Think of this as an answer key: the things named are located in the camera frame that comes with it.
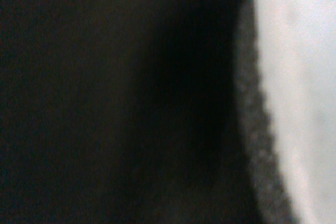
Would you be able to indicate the white sponge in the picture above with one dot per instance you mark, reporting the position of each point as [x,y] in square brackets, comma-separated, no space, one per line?
[296,60]

